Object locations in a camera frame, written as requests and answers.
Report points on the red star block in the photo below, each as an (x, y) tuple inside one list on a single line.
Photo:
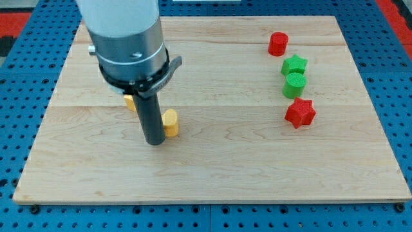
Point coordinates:
[(300, 113)]

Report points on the light wooden board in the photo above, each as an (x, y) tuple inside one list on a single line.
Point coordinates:
[(234, 145)]

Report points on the green cylinder block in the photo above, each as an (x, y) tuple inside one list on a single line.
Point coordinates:
[(294, 85)]

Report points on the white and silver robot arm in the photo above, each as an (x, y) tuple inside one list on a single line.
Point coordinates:
[(127, 36)]

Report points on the green star block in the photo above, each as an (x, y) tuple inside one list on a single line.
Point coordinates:
[(294, 64)]

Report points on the red cylinder block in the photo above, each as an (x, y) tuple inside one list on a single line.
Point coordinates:
[(277, 44)]

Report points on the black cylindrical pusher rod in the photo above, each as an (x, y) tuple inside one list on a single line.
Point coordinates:
[(150, 118)]

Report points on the yellow block behind rod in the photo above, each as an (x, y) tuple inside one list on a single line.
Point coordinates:
[(130, 102)]

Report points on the yellow heart block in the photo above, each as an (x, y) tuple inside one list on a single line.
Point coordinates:
[(170, 122)]

